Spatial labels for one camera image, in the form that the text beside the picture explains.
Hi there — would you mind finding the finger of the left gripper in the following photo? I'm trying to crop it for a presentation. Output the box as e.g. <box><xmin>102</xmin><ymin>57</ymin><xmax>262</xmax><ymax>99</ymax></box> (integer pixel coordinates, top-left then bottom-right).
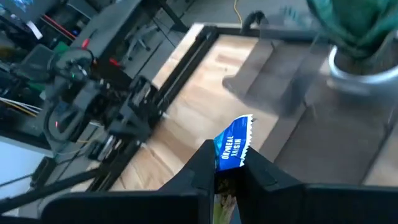
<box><xmin>111</xmin><ymin>123</ymin><xmax>152</xmax><ymax>141</ymax></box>
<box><xmin>124</xmin><ymin>107</ymin><xmax>154</xmax><ymax>135</ymax></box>

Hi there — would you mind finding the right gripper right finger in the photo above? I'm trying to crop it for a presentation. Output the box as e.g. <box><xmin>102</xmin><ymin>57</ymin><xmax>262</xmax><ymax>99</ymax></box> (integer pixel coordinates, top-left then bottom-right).
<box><xmin>238</xmin><ymin>146</ymin><xmax>398</xmax><ymax>224</ymax></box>

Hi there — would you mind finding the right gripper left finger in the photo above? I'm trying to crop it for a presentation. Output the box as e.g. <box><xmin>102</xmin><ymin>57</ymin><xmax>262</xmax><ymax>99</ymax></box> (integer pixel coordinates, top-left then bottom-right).
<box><xmin>40</xmin><ymin>139</ymin><xmax>216</xmax><ymax>224</ymax></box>

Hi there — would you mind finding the dark blue granola bar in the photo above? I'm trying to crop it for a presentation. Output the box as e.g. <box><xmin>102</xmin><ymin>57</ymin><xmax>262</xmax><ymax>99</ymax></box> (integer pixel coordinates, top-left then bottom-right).
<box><xmin>213</xmin><ymin>114</ymin><xmax>253</xmax><ymax>224</ymax></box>

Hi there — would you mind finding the white cardboard box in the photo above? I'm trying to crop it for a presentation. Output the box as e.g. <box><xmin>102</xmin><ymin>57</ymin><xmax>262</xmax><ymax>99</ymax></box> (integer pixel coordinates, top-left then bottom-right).
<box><xmin>0</xmin><ymin>136</ymin><xmax>57</xmax><ymax>203</ymax></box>

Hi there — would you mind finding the white round plant pot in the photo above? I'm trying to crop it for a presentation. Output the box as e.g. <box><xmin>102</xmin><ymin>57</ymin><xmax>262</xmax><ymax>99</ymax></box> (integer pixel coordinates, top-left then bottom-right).
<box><xmin>325</xmin><ymin>29</ymin><xmax>398</xmax><ymax>96</ymax></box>

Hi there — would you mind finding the green snake plant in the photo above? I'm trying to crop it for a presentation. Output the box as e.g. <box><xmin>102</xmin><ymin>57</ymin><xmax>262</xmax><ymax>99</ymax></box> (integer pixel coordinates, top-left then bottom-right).
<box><xmin>306</xmin><ymin>0</ymin><xmax>398</xmax><ymax>60</ymax></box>

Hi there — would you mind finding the orange extension cord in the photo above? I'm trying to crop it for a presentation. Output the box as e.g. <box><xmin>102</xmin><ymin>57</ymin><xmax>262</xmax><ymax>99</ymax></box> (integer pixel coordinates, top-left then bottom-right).
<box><xmin>233</xmin><ymin>0</ymin><xmax>244</xmax><ymax>26</ymax></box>

